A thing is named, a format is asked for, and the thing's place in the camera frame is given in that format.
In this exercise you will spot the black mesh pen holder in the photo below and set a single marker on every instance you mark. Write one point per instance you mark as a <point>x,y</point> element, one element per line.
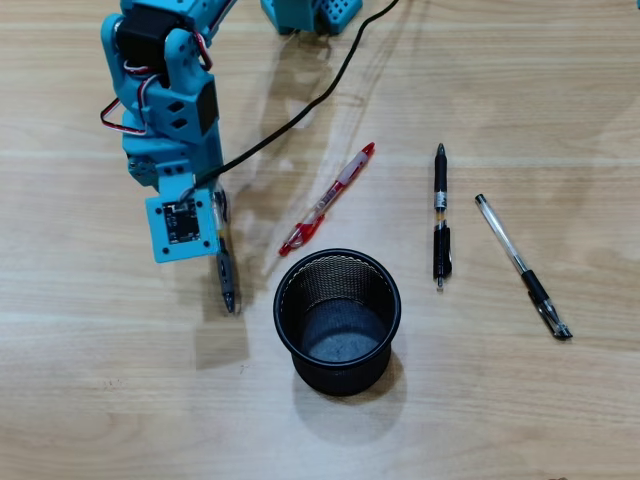
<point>345,380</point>

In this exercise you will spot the clear pen with grey grip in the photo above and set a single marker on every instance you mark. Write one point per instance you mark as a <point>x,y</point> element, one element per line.
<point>226,275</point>

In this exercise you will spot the clear capped black gel pen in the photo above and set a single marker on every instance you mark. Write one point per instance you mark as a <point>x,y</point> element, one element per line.
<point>534,286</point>

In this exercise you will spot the red retractable pen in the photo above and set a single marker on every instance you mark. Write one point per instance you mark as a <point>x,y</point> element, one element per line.
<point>327,197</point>

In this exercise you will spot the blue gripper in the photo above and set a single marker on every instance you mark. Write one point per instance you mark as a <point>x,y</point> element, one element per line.
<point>136,170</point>

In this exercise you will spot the wrist camera on blue mount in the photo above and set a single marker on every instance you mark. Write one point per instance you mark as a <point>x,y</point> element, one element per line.
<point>180,225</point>

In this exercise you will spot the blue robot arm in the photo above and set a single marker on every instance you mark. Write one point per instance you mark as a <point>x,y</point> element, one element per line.
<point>187,65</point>

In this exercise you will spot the black retractable pen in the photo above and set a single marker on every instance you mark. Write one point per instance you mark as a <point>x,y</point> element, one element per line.
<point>440,175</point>

